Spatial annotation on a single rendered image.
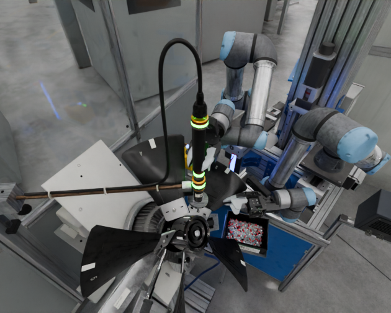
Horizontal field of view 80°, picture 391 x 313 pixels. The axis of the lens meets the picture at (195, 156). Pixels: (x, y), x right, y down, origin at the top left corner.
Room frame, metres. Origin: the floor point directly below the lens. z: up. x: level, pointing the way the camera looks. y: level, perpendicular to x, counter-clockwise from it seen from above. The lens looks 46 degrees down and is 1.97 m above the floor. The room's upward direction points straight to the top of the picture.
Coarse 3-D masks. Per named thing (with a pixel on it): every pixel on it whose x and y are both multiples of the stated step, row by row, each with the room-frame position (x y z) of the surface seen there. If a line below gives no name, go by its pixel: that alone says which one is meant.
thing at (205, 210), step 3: (189, 204) 0.50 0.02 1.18; (189, 207) 0.49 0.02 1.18; (204, 207) 0.49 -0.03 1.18; (189, 210) 0.48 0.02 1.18; (192, 210) 0.48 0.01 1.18; (195, 210) 0.48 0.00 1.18; (201, 210) 0.48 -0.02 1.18; (204, 210) 0.48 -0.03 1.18; (207, 210) 0.48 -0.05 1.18; (210, 210) 0.48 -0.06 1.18; (189, 213) 0.47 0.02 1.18; (192, 213) 0.47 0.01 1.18; (195, 213) 0.47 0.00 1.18; (198, 213) 0.47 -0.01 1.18; (201, 213) 0.47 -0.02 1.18; (204, 213) 0.47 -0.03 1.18; (207, 213) 0.47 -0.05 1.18; (210, 213) 0.47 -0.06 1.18; (204, 216) 0.45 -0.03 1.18; (207, 216) 0.45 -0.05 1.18
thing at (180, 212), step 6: (180, 198) 0.46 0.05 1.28; (168, 204) 0.45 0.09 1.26; (174, 204) 0.45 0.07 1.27; (180, 204) 0.45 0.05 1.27; (162, 210) 0.44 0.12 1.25; (168, 210) 0.44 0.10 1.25; (180, 210) 0.44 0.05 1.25; (186, 210) 0.44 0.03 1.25; (168, 216) 0.42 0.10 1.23; (174, 216) 0.42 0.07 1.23; (180, 216) 0.42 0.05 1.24
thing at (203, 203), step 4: (184, 184) 0.47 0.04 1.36; (184, 188) 0.45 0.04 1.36; (188, 188) 0.46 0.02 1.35; (184, 192) 0.46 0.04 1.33; (188, 192) 0.46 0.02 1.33; (192, 192) 0.46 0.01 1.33; (188, 196) 0.46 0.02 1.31; (192, 196) 0.46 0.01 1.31; (204, 196) 0.48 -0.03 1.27; (188, 200) 0.46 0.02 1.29; (192, 200) 0.46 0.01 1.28; (204, 200) 0.47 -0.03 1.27; (192, 204) 0.45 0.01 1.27; (196, 204) 0.45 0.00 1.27; (200, 204) 0.45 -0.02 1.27; (204, 204) 0.45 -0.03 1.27; (196, 208) 0.44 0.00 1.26; (200, 208) 0.44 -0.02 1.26
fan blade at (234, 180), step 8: (216, 160) 0.72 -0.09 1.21; (224, 168) 0.68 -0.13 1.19; (208, 176) 0.63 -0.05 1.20; (216, 176) 0.64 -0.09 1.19; (224, 176) 0.64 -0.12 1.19; (232, 176) 0.65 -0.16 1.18; (208, 184) 0.59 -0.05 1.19; (216, 184) 0.60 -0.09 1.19; (224, 184) 0.60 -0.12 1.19; (232, 184) 0.61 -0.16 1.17; (240, 184) 0.62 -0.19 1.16; (208, 192) 0.56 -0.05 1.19; (216, 192) 0.56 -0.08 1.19; (224, 192) 0.56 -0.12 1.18; (232, 192) 0.57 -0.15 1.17; (240, 192) 0.58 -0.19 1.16; (208, 200) 0.52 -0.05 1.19; (216, 200) 0.52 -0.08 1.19; (208, 208) 0.49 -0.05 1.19; (216, 208) 0.49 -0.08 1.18
